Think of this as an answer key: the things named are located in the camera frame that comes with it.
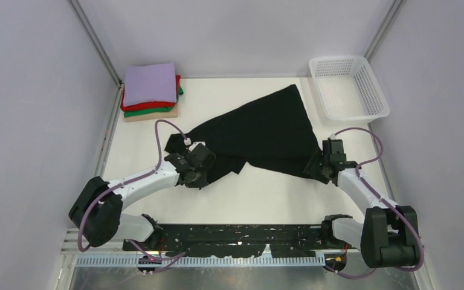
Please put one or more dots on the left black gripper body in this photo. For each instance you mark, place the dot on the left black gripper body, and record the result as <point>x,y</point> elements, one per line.
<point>206,159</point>

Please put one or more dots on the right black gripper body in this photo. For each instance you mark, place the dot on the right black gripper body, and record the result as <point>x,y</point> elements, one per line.
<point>317,166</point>

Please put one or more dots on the black t shirt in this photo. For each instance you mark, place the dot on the black t shirt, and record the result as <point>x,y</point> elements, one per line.
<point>272,133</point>

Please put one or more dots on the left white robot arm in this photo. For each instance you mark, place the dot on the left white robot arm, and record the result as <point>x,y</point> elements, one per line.
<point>98,212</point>

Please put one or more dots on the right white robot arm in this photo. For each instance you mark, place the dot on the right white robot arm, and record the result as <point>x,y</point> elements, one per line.
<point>388,235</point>

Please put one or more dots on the folded beige t shirt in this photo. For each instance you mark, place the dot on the folded beige t shirt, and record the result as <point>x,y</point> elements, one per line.
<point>154,116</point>

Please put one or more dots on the white plastic basket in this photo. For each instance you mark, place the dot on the white plastic basket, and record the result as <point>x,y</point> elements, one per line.
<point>347,91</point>

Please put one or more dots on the folded red t shirt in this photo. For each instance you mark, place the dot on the folded red t shirt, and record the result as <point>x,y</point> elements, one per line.
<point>152,104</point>

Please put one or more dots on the folded green t shirt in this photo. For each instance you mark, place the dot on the folded green t shirt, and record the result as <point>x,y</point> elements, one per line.
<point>146,111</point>

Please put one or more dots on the folded lavender t shirt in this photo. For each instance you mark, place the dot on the folded lavender t shirt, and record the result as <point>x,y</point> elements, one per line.
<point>150,83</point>

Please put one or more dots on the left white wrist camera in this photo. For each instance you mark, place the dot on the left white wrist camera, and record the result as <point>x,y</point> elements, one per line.
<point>188,142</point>

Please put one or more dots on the white slotted cable duct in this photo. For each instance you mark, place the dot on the white slotted cable duct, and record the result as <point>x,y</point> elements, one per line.
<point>127,260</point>

